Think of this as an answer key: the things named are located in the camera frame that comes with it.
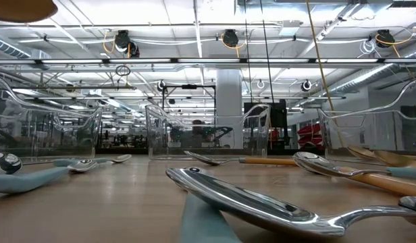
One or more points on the wooden spoon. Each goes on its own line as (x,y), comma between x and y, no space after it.
(397,159)

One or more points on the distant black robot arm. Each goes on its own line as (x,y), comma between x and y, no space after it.
(221,131)

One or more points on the person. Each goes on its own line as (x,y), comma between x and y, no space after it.
(196,127)

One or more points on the white pillar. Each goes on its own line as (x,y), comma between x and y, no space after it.
(228,91)

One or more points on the clear plastic bin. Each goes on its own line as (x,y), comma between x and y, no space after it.
(59,141)
(157,135)
(363,135)

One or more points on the black rectangular panel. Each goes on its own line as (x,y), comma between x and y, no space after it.
(280,125)

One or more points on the red equipment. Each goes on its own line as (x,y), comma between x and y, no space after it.
(311,133)

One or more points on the ceiling light strip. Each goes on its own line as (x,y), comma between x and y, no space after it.
(93,61)

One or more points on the black distant rig frame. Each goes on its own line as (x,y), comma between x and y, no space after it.
(189,86)

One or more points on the silver ventilation duct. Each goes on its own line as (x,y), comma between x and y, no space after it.
(363,79)
(8,47)

